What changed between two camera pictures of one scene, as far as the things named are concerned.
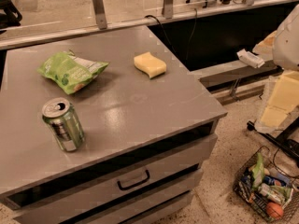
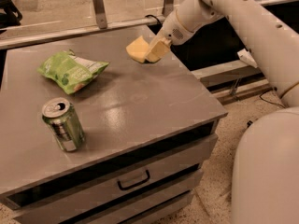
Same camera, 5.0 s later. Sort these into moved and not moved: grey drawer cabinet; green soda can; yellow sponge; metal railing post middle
Moved: yellow sponge
Not moved: grey drawer cabinet; green soda can; metal railing post middle
